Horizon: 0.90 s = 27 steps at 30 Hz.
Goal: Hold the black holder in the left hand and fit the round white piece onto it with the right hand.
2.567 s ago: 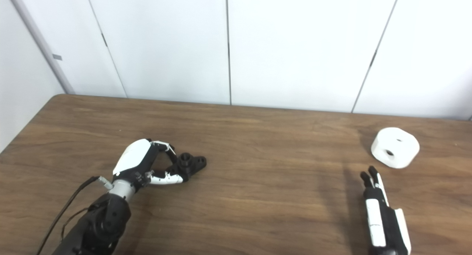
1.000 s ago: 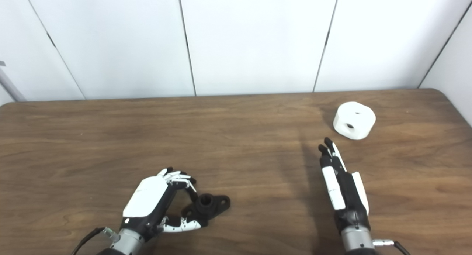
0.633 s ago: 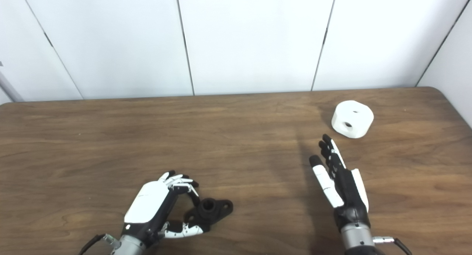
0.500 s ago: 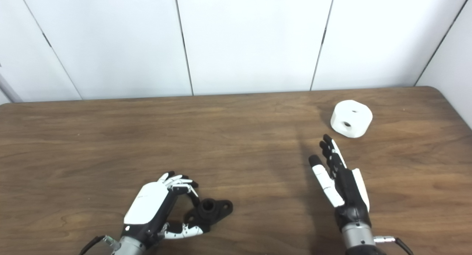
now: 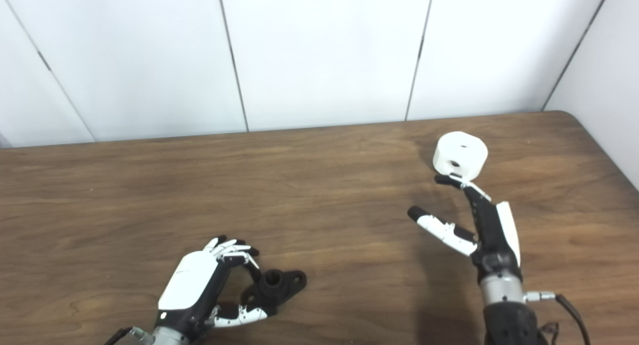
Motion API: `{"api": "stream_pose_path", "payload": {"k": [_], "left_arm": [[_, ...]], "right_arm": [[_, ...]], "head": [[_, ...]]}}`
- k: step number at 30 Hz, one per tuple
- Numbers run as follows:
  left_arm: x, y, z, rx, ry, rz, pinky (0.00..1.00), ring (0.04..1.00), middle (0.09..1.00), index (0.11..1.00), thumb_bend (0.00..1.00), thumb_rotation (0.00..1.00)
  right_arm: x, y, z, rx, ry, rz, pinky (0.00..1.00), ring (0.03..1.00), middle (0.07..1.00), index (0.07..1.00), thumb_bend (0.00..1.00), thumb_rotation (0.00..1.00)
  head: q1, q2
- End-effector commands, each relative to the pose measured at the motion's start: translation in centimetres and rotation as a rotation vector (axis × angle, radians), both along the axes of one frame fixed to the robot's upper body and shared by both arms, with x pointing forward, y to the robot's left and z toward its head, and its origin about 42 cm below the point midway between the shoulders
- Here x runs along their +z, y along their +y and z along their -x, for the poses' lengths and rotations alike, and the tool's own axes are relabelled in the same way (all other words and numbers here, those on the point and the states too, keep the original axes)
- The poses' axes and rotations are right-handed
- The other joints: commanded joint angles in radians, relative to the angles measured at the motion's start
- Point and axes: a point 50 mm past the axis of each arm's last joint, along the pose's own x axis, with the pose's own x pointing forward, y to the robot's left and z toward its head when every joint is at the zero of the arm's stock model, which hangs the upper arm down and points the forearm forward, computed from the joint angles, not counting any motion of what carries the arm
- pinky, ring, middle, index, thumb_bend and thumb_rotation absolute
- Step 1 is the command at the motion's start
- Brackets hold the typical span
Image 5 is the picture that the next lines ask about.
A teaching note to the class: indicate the round white piece with hole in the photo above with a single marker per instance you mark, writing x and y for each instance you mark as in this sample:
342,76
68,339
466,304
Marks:
474,158

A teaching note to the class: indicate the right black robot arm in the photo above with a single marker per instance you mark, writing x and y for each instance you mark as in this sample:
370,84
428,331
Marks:
504,315

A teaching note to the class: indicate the black flanged holder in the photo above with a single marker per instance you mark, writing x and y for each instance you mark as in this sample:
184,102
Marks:
279,285

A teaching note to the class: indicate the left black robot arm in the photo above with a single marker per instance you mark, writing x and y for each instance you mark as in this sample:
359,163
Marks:
164,337

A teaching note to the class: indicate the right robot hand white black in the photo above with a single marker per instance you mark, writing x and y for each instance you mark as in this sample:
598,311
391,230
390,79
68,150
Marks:
491,235

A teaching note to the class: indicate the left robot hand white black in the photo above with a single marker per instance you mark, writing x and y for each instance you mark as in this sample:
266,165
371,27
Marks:
192,280

